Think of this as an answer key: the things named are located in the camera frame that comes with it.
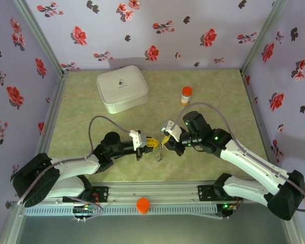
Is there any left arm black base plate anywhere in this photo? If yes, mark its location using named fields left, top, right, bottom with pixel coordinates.
left=63, top=186, right=109, bottom=203

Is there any clear plastic bag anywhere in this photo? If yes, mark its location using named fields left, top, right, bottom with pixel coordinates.
left=154, top=145, right=167, bottom=163

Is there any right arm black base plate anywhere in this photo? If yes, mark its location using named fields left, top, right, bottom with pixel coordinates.
left=197, top=185, right=244, bottom=201

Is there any white medicine case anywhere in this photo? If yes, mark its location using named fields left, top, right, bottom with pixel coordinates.
left=96, top=65, right=150, bottom=114

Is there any grey slotted cable duct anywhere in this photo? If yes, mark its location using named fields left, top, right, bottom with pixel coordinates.
left=24, top=204, right=218, bottom=217

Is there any left arm grey cable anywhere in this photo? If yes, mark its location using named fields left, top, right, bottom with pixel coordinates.
left=16, top=115, right=133, bottom=222

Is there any aluminium front rail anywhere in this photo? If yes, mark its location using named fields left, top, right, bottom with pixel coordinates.
left=15, top=180, right=293, bottom=204

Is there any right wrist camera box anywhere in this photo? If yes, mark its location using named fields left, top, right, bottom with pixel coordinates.
left=161, top=119, right=183, bottom=142

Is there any aluminium side rail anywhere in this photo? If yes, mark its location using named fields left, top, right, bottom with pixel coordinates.
left=240, top=71, right=283, bottom=182
left=32, top=72, right=69, bottom=182

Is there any orange round button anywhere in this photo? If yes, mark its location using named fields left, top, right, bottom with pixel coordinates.
left=136, top=197, right=150, bottom=215

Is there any grey metal panel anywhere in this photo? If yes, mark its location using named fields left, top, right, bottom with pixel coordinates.
left=15, top=216, right=295, bottom=244

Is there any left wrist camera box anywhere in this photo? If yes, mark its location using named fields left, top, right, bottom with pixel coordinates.
left=129, top=130, right=148, bottom=150

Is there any aluminium corner post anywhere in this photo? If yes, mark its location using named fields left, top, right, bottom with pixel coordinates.
left=12, top=0, right=70, bottom=77
left=240, top=0, right=288, bottom=74

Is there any orange-capped pill bottle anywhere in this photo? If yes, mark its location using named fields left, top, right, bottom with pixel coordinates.
left=180, top=86, right=193, bottom=106

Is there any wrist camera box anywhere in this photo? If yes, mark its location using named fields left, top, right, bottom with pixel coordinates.
left=161, top=119, right=183, bottom=142
left=129, top=130, right=148, bottom=150

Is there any small green circuit board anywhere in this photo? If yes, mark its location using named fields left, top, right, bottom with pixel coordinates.
left=217, top=202, right=238, bottom=220
left=73, top=204, right=99, bottom=222

